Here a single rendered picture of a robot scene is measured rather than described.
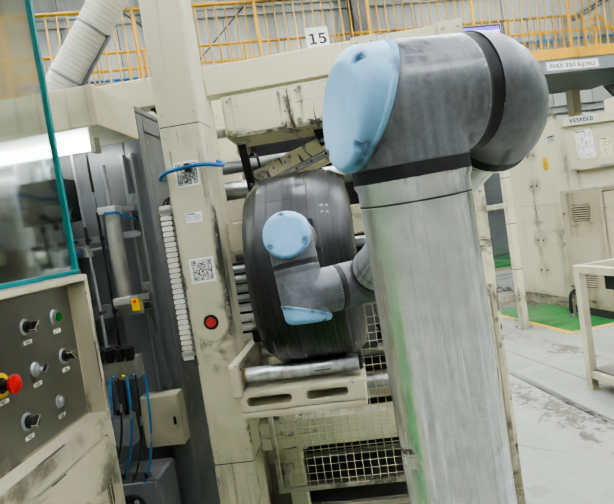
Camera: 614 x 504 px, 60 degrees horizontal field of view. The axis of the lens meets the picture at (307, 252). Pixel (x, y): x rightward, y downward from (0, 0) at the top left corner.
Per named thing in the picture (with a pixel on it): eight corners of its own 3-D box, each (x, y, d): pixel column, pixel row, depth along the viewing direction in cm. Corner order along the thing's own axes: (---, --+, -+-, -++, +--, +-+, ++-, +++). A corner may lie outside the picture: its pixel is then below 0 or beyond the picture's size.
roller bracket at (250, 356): (233, 400, 151) (227, 366, 150) (258, 362, 190) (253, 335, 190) (244, 398, 150) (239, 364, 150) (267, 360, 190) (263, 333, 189)
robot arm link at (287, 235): (266, 267, 99) (254, 214, 100) (277, 268, 111) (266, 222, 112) (316, 255, 98) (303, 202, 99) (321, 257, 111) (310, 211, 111)
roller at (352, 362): (245, 379, 159) (243, 386, 154) (242, 365, 158) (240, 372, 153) (363, 364, 156) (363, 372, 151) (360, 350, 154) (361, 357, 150)
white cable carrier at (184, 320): (183, 360, 164) (158, 206, 162) (188, 356, 169) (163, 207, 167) (197, 359, 164) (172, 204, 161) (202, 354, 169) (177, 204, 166)
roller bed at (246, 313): (228, 345, 202) (216, 267, 200) (237, 336, 217) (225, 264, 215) (280, 338, 200) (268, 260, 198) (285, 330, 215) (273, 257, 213)
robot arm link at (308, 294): (350, 315, 101) (334, 251, 102) (292, 330, 98) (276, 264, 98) (335, 316, 110) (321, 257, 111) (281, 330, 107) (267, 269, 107)
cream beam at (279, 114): (226, 139, 183) (219, 96, 182) (241, 149, 208) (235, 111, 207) (404, 109, 177) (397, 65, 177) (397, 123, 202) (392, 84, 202)
